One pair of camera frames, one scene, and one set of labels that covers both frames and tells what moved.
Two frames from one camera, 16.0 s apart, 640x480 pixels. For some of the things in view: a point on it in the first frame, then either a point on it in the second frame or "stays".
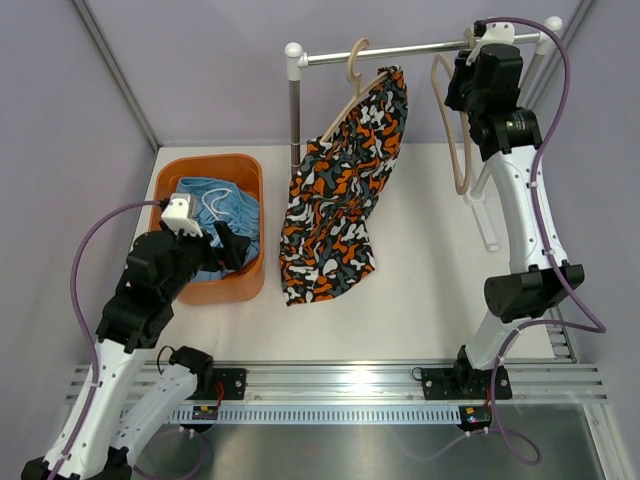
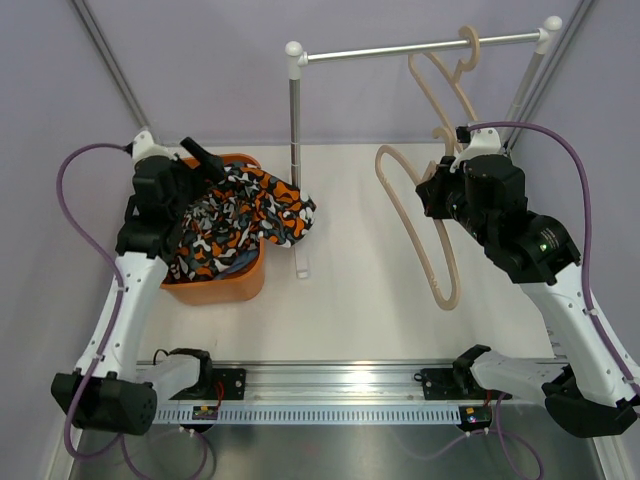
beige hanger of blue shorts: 462,187 -> 454,77
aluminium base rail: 547,382 stays
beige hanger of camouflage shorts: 360,92 -> 439,222
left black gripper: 232,255 -> 201,181
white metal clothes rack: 296,59 stays
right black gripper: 461,71 -> 433,190
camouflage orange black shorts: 325,240 -> 243,207
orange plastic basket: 210,289 stays
